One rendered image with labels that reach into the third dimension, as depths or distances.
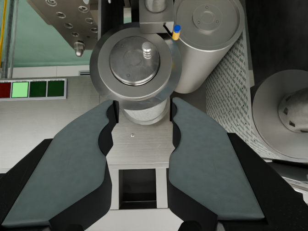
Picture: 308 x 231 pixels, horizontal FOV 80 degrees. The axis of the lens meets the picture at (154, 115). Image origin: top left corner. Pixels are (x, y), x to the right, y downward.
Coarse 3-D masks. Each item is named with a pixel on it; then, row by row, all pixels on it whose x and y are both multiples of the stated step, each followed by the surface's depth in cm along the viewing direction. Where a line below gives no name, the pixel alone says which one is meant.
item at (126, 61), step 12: (132, 36) 28; (120, 48) 28; (132, 48) 28; (156, 48) 28; (120, 60) 27; (132, 60) 27; (144, 60) 28; (156, 60) 27; (120, 72) 27; (132, 72) 27; (144, 72) 27; (156, 72) 28; (132, 84) 28
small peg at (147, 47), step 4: (144, 44) 25; (148, 44) 25; (144, 48) 25; (148, 48) 25; (152, 48) 25; (144, 52) 25; (148, 52) 25; (152, 52) 26; (144, 56) 27; (148, 56) 26; (152, 56) 27
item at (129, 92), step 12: (120, 36) 29; (144, 36) 29; (156, 36) 29; (108, 48) 29; (168, 48) 29; (108, 60) 28; (168, 60) 28; (108, 72) 28; (168, 72) 28; (108, 84) 28; (120, 84) 28; (144, 84) 28; (156, 84) 28; (120, 96) 29; (132, 96) 28; (144, 96) 28
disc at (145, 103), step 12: (132, 24) 30; (108, 36) 30; (168, 36) 30; (96, 48) 30; (96, 60) 30; (180, 60) 29; (96, 72) 29; (180, 72) 29; (96, 84) 29; (168, 84) 29; (108, 96) 29; (156, 96) 29; (168, 96) 29; (132, 108) 28; (144, 108) 28
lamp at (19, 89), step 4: (16, 84) 62; (20, 84) 62; (24, 84) 62; (16, 88) 62; (20, 88) 62; (24, 88) 62; (12, 92) 62; (16, 92) 62; (20, 92) 62; (24, 92) 62; (12, 96) 62; (16, 96) 62; (20, 96) 62; (24, 96) 62
